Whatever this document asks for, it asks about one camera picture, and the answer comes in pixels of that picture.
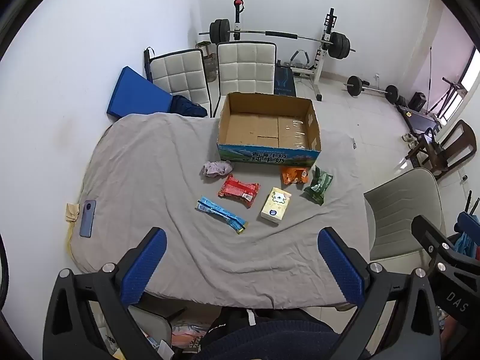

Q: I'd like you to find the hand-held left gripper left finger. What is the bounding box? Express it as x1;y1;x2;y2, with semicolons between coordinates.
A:
43;227;167;360

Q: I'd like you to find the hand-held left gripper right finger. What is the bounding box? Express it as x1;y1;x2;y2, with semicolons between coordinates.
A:
317;227;441;360

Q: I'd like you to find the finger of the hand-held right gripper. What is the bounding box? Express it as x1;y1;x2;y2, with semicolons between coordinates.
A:
457;211;480;235
411;214;456;267

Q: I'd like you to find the green snack packet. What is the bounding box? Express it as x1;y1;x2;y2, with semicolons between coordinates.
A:
303;165;334;206

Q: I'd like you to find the yellow white tissue pack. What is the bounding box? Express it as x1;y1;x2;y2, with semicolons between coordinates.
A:
260;187;292;225

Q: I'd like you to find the long blue snack packet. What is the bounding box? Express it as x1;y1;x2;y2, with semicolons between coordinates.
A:
195;196;249;235

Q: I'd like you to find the orange snack packet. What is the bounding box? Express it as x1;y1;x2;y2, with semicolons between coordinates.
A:
281;166;310;185

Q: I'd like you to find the purple cloth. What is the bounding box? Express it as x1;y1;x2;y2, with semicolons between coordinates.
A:
202;160;233;178

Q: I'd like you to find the red snack packet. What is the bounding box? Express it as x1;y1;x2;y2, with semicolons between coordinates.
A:
217;173;261;208

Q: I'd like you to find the cardboard box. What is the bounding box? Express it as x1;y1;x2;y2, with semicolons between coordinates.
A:
217;92;322;167

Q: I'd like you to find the beige plastic chair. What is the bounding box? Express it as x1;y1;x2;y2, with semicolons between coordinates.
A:
364;167;447;261

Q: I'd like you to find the blue smartphone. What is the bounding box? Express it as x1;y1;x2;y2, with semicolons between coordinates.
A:
79;200;97;238

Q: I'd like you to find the brown wooden chair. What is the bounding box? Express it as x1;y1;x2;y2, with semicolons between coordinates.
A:
405;119;478;181

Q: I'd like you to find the printed packaging pile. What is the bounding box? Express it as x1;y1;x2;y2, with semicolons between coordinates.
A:
170;319;211;353

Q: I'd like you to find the person's dark navy clothing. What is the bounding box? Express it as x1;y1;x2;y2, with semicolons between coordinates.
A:
195;307;361;360

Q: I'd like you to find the dark exercise platform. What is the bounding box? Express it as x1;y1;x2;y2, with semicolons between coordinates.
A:
397;103;441;132

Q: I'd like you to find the black speaker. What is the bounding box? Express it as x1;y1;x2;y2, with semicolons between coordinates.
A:
409;92;428;112

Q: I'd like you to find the thin metal bar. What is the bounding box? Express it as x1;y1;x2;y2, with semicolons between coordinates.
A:
424;47;433;109

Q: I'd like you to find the window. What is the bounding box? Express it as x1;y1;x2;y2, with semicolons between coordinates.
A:
459;47;480;98

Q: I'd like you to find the short barbell with black plates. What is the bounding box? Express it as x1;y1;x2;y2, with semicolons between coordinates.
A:
343;76;400;103

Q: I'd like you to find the dark blue jacket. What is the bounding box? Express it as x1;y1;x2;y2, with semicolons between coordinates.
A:
168;95;208;118

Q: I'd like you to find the blue foam mat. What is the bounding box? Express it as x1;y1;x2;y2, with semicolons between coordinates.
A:
106;66;174;122

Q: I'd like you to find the black blue weight bench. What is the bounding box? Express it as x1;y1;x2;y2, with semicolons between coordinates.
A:
273;60;298;96

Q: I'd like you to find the white quilted chair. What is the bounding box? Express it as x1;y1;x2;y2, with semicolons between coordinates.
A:
212;41;278;119
149;49;212;117

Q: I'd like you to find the black folded umbrella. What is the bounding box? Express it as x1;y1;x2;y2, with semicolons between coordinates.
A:
143;47;155;83

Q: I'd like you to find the brown glass jar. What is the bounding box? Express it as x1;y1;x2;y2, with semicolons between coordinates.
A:
202;54;218;81

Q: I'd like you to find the long barbell with black plates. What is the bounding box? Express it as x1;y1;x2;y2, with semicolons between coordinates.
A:
199;19;357;61

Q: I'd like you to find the grey exercise handle frame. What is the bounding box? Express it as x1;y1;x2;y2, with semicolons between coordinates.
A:
287;49;312;70

